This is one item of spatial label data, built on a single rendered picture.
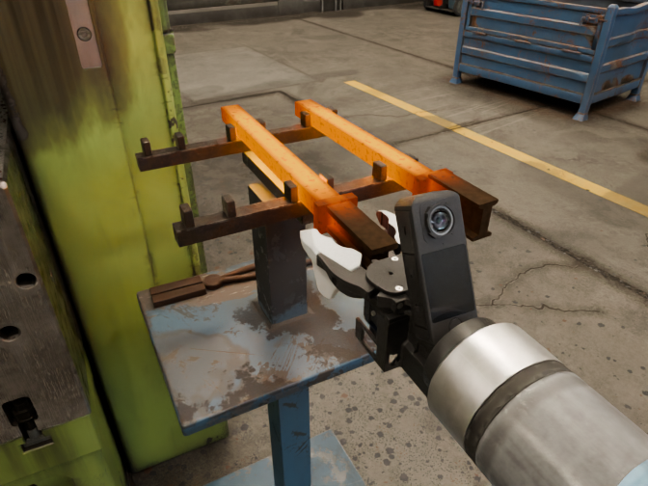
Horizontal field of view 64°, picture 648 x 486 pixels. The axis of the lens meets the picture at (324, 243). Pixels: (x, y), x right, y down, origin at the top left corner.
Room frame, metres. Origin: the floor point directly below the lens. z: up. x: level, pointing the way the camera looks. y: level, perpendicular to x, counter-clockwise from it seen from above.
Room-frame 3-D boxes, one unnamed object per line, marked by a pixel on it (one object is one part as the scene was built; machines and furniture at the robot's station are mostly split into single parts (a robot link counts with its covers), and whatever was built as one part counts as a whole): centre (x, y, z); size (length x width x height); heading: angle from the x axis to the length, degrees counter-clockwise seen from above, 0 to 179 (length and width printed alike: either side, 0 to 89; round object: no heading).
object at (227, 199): (0.57, 0.17, 0.93); 0.23 x 0.06 x 0.02; 27
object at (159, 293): (0.77, 0.01, 0.68); 0.60 x 0.04 x 0.01; 115
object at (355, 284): (0.36, -0.03, 0.94); 0.09 x 0.05 x 0.02; 47
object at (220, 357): (0.63, 0.07, 0.66); 0.40 x 0.30 x 0.02; 117
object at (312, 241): (0.40, 0.00, 0.91); 0.09 x 0.03 x 0.06; 47
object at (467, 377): (0.26, -0.12, 0.92); 0.10 x 0.05 x 0.09; 116
